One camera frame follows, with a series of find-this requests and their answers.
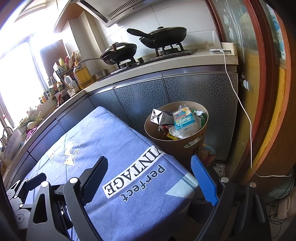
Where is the blue white sponge package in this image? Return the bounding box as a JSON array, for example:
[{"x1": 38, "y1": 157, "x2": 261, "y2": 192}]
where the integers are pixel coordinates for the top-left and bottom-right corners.
[{"x1": 173, "y1": 106, "x2": 197, "y2": 131}]

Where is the white black small carton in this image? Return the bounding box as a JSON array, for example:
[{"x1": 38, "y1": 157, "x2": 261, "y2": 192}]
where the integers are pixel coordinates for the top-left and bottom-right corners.
[{"x1": 150, "y1": 109, "x2": 174, "y2": 126}]

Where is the green white snack wrapper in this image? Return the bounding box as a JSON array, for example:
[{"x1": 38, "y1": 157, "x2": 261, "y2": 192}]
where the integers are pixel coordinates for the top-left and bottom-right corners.
[{"x1": 193, "y1": 110, "x2": 206, "y2": 123}]

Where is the brown round trash bin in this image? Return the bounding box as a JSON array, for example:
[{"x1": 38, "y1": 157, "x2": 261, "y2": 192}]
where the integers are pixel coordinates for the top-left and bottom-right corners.
[{"x1": 144, "y1": 101, "x2": 209, "y2": 170}]

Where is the grey kitchen cabinet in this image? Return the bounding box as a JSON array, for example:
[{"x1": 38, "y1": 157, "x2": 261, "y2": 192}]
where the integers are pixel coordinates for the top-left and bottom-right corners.
[{"x1": 3, "y1": 65, "x2": 238, "y2": 186}]

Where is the glass sliding door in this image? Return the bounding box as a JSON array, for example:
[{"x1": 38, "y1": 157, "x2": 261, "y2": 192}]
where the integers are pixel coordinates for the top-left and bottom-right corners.
[{"x1": 207, "y1": 1, "x2": 295, "y2": 191}]

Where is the white patterned basin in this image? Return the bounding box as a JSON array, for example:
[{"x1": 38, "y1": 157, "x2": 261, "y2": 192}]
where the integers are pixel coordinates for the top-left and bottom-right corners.
[{"x1": 4, "y1": 130, "x2": 23, "y2": 161}]

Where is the blue printed tablecloth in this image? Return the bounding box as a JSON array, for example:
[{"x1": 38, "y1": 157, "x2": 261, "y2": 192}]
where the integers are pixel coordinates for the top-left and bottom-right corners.
[{"x1": 26, "y1": 106, "x2": 198, "y2": 240}]

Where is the white plastic jug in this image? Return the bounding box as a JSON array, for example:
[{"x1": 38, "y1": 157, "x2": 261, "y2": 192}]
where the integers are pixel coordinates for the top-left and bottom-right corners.
[{"x1": 64, "y1": 74, "x2": 79, "y2": 93}]

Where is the yellow cooking oil bottle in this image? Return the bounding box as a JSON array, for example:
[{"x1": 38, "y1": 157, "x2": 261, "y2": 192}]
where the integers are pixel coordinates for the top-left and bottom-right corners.
[{"x1": 73, "y1": 61, "x2": 94, "y2": 89}]

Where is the white phone on counter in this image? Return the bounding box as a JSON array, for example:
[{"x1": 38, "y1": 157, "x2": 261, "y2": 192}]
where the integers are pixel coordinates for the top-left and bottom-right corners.
[{"x1": 209, "y1": 49, "x2": 232, "y2": 54}]

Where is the black wok with lid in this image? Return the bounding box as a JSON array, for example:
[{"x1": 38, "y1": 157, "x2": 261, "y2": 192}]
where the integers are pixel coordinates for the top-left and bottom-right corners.
[{"x1": 76, "y1": 43, "x2": 137, "y2": 66}]

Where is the black gas stove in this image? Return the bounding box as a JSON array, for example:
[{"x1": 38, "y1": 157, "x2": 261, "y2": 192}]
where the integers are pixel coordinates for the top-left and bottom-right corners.
[{"x1": 107, "y1": 44, "x2": 198, "y2": 75}]

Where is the black frying pan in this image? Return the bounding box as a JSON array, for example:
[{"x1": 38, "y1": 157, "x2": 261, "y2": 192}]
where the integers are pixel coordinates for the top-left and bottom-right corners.
[{"x1": 127, "y1": 27, "x2": 187, "y2": 49}]

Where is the steel range hood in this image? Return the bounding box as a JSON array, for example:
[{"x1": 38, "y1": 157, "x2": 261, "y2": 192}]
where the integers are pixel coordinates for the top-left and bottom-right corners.
[{"x1": 71, "y1": 0, "x2": 159, "y2": 27}]

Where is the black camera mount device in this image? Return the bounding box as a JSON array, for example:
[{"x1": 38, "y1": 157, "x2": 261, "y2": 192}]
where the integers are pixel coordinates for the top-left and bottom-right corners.
[{"x1": 6, "y1": 173, "x2": 47, "y2": 230}]

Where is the white charging cable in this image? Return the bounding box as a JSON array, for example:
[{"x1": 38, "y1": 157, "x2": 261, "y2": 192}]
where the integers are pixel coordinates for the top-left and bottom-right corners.
[{"x1": 220, "y1": 49, "x2": 293, "y2": 178}]

